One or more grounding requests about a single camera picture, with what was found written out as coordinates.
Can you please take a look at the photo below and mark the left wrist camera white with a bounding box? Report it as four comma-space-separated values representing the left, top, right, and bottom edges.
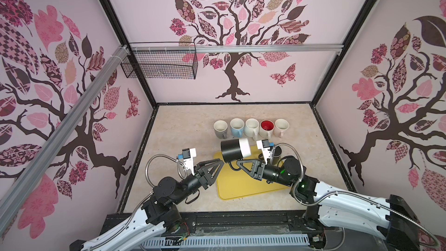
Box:
177, 148, 197, 175

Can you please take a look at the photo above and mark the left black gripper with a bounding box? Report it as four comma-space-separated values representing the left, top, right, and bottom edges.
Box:
172, 159, 224, 205

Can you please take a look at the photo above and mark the white mug red interior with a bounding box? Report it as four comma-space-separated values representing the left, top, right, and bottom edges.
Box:
259, 120, 275, 140

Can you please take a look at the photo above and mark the black mug white base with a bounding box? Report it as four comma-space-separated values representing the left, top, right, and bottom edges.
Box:
221, 138, 252, 172

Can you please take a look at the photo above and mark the grey mug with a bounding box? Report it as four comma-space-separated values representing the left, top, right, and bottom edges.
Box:
213, 120, 228, 139

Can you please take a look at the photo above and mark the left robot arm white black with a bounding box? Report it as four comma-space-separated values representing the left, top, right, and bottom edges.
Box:
69, 159, 224, 251

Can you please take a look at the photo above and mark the yellow plastic tray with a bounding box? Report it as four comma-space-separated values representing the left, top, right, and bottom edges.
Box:
217, 163, 288, 201

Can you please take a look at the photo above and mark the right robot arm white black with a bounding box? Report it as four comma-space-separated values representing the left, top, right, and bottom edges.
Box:
237, 156, 420, 251

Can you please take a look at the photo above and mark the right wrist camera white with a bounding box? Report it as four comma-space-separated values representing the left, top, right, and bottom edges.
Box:
256, 139, 274, 164

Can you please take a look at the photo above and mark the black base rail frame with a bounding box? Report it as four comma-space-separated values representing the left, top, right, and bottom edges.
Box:
93, 208, 396, 251

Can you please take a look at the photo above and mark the pale pink mug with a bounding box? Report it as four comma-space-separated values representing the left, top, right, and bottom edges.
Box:
274, 119, 290, 138

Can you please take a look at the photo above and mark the black wire basket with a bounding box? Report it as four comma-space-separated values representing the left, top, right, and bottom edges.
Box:
121, 42, 198, 80

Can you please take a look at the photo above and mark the aluminium rail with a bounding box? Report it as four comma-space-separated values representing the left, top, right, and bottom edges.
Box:
131, 44, 344, 53
1, 45, 129, 232

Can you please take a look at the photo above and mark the back aluminium rail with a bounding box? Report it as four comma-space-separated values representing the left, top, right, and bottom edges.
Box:
131, 44, 344, 53

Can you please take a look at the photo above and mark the white ribbed-base mug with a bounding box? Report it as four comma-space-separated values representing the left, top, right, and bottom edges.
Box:
244, 118, 260, 141

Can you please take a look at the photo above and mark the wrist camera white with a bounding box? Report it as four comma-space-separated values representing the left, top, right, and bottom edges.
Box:
256, 139, 274, 164
177, 148, 197, 175

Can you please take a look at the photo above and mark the all black mug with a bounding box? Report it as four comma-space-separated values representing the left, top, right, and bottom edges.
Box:
271, 146, 282, 165

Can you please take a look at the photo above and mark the light blue mug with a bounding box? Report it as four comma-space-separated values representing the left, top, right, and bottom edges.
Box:
230, 118, 245, 138

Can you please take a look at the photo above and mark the left aluminium rail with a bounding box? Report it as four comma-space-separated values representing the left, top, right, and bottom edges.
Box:
1, 45, 129, 232

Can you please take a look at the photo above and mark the white slotted cable duct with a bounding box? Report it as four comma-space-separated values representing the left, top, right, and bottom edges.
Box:
141, 234, 310, 250

